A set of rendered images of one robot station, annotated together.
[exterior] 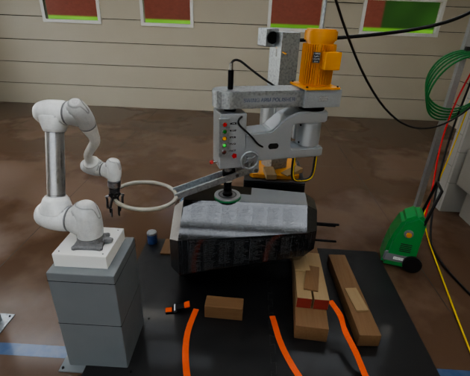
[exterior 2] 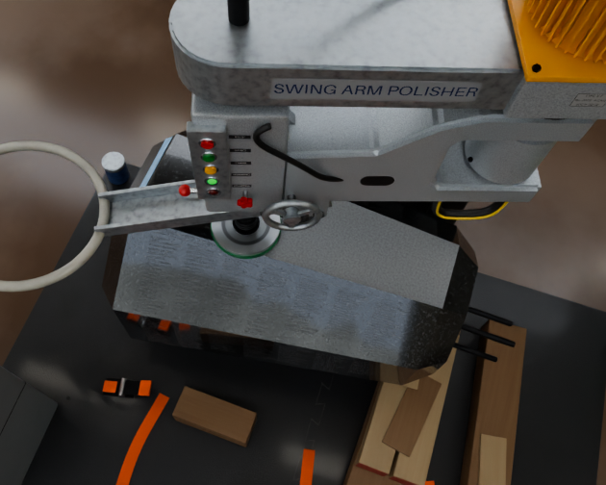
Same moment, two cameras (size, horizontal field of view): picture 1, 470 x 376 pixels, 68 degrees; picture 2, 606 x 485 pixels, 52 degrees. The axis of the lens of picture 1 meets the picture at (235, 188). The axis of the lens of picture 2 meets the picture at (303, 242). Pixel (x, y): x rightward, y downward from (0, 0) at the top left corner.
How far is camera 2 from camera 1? 1.77 m
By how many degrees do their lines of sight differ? 39
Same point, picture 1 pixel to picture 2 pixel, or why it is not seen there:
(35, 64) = not seen: outside the picture
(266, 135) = (357, 161)
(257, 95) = (327, 79)
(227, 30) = not seen: outside the picture
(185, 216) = (133, 260)
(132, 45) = not seen: outside the picture
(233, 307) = (229, 434)
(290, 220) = (386, 332)
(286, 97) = (445, 87)
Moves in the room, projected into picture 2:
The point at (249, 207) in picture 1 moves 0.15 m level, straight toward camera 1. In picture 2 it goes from (291, 277) to (276, 321)
